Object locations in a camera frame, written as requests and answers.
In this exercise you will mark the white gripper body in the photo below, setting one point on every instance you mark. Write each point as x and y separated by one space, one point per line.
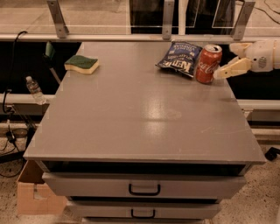
258 57

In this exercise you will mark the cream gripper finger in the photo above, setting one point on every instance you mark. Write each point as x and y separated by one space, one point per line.
242 50
234 67

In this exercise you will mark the red coke can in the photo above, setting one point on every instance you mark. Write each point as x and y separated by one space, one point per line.
209 60

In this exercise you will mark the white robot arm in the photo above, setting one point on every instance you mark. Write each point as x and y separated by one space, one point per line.
276 54

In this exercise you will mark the blue chip bag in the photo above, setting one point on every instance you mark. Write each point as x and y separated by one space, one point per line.
181 57

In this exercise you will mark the black caster wheel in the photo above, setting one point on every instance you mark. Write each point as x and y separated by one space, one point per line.
272 153

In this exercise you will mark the green yellow sponge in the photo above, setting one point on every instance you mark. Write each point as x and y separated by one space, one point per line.
81 64

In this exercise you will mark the clear plastic water bottle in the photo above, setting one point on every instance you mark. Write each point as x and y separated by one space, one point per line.
35 91

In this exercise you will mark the grey middle drawer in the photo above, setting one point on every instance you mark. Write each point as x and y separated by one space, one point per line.
121 209

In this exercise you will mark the grey drawer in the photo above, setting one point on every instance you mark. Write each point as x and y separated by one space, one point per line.
121 209
116 185

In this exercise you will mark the grey top drawer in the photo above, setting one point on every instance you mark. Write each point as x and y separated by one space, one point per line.
116 185

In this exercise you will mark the cardboard box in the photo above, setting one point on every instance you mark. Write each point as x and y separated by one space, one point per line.
34 196

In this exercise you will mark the right metal bracket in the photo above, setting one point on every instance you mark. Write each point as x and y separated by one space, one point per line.
243 19

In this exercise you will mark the metal bracket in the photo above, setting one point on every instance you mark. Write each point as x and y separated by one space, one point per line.
243 19
167 19
57 18

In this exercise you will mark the middle metal bracket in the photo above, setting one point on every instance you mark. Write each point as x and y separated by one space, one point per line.
167 19

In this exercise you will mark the black top drawer handle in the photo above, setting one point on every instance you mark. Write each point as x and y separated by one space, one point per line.
144 190

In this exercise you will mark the black drawer handle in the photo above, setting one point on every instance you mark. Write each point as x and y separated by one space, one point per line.
143 214
144 190

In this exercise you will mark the left metal bracket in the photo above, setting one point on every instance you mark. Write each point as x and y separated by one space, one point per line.
57 18

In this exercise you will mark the black middle drawer handle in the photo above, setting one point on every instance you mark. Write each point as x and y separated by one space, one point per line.
143 214

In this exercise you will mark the green handled tool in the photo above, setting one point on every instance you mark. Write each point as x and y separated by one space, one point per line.
48 58

